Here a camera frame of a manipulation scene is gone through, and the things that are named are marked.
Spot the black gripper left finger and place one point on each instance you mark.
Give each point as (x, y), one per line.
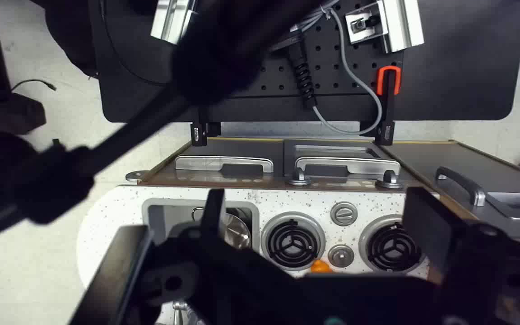
(212, 216)

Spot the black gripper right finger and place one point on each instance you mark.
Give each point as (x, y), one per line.
(432, 222)

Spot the orange toy food piece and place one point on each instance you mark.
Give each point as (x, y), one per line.
(320, 267)

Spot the grey toy sink basin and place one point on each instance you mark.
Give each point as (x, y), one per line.
(163, 218)

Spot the black coil burner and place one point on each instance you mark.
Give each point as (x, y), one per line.
(293, 242)
(392, 245)

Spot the grey knob with grip bar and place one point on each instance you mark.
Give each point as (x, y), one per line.
(344, 213)

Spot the wooden toy kitchen unit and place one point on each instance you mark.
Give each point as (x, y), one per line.
(307, 198)

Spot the black perforated base board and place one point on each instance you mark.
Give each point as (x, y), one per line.
(452, 65)

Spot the aluminium extrusion rail with bracket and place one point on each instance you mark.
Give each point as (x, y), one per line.
(401, 23)

